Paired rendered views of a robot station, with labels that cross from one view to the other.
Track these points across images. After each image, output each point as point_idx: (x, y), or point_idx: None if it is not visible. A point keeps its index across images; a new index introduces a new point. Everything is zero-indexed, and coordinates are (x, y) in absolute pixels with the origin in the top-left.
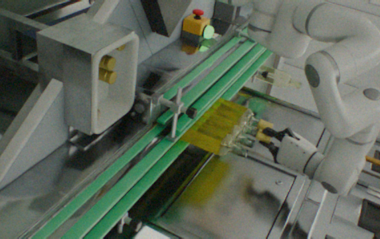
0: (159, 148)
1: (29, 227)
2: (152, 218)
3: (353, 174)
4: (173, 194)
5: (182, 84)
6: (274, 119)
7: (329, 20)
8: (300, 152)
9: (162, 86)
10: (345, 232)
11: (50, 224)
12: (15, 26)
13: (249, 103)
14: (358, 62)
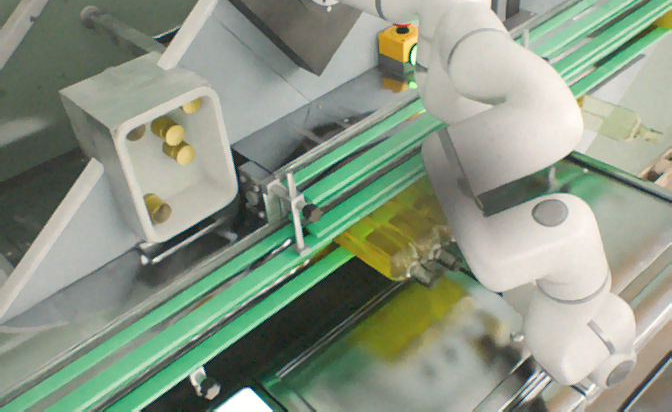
0: (273, 265)
1: (14, 383)
2: (262, 376)
3: (595, 351)
4: (314, 337)
5: (333, 157)
6: None
7: (470, 68)
8: (529, 290)
9: (290, 162)
10: None
11: (51, 380)
12: (139, 55)
13: (540, 173)
14: (506, 153)
